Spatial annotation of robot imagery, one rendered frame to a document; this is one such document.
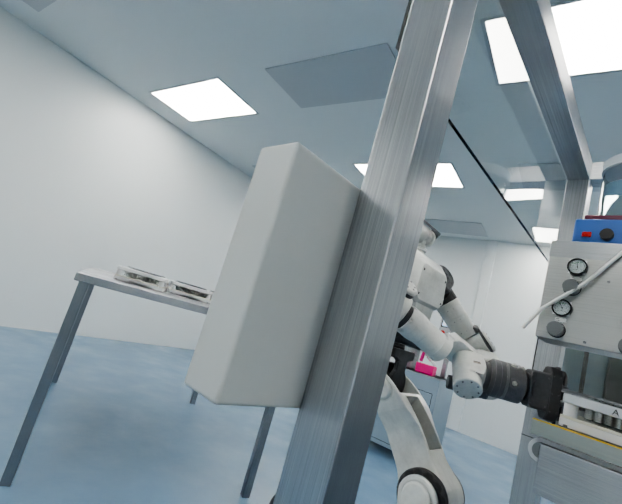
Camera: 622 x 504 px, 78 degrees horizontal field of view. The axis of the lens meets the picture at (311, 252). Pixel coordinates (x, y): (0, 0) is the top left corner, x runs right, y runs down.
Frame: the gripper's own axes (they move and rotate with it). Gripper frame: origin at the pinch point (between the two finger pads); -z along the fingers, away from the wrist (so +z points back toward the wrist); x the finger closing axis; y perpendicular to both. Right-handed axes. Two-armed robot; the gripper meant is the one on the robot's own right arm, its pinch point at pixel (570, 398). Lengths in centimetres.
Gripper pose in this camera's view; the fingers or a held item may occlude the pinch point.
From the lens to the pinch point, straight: 111.8
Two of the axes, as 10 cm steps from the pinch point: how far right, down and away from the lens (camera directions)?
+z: -9.5, -2.2, 2.1
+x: -2.6, 9.5, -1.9
